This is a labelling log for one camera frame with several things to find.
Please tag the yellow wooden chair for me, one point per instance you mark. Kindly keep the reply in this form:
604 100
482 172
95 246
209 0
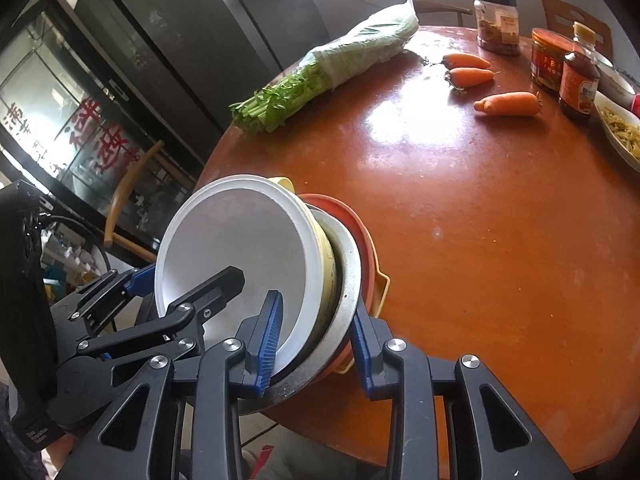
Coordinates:
135 175

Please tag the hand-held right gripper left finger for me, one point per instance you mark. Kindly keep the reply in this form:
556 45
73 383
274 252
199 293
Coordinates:
267 340

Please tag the yellow bowl with white inside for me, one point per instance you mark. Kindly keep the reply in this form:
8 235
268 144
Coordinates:
327 270

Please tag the brown chair with cutout back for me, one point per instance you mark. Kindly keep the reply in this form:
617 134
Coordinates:
560 10

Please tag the white ceramic bowl with food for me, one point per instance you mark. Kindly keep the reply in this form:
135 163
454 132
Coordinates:
617 85

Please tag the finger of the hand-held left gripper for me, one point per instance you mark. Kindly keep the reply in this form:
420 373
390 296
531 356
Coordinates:
220 282
142 279

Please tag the white plate of pickled vegetables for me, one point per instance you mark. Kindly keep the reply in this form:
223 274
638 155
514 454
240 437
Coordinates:
622 125

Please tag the carrot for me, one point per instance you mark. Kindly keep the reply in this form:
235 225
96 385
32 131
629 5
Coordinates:
507 103
467 61
472 77

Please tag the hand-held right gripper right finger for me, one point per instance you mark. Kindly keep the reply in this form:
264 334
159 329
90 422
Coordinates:
361 355

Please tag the clear jar with black lid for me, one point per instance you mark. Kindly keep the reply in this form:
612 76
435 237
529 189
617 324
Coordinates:
496 25

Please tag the pink plate with ears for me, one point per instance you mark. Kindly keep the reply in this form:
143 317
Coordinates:
362 240

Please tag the curved back wooden chair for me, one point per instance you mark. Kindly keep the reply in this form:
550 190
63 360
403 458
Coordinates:
445 7

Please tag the white paper bowl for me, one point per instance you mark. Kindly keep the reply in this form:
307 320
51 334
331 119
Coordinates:
225 230

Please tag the large stainless steel bowl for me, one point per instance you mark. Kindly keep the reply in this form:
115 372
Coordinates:
347 270

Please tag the grey refrigerator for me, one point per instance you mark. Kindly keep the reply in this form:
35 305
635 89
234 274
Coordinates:
200 35

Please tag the glass door with red decal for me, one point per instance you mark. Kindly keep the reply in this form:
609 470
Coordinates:
60 110

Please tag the red lid sauce jar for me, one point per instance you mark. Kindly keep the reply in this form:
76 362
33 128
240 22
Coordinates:
547 60

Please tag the dark sauce bottle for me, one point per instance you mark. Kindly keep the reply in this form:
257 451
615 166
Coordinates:
577 85

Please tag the celery bunch in plastic bag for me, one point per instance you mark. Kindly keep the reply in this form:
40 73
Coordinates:
350 50

